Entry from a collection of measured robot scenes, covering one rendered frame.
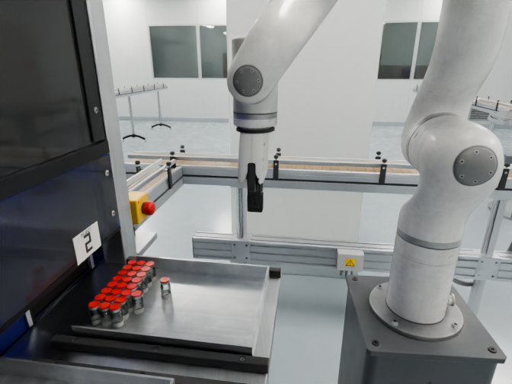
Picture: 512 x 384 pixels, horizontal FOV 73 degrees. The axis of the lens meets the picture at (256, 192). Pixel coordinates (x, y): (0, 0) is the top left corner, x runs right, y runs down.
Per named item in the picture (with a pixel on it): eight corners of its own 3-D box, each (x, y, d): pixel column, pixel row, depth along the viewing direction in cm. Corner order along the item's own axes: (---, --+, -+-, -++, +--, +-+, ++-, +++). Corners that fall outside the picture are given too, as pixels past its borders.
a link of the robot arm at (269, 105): (276, 115, 61) (278, 108, 70) (277, 32, 56) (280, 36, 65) (228, 114, 62) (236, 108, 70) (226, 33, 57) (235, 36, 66)
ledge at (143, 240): (93, 254, 99) (91, 249, 99) (116, 234, 111) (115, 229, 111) (139, 258, 97) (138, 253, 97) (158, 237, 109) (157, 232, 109)
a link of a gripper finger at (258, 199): (247, 180, 71) (248, 210, 73) (244, 185, 68) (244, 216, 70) (263, 180, 70) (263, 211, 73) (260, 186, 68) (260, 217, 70)
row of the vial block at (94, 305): (89, 325, 69) (84, 306, 68) (132, 275, 86) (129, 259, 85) (99, 327, 69) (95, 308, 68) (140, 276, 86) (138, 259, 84)
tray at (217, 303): (75, 341, 66) (71, 326, 65) (138, 267, 90) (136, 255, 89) (252, 363, 61) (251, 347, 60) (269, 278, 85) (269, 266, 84)
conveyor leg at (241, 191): (233, 318, 189) (229, 185, 163) (236, 308, 197) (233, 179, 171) (249, 320, 188) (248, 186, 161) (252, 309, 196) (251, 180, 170)
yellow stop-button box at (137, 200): (114, 223, 96) (110, 199, 94) (127, 212, 103) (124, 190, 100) (140, 225, 95) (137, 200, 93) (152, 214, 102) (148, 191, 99)
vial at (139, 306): (131, 314, 73) (129, 296, 71) (136, 307, 75) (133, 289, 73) (141, 315, 72) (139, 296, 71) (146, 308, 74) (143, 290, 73)
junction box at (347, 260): (336, 270, 165) (337, 254, 162) (335, 264, 170) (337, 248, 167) (362, 272, 163) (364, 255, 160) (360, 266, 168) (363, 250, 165)
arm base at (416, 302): (440, 286, 86) (455, 217, 79) (481, 344, 68) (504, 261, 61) (361, 282, 87) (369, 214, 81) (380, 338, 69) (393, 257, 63)
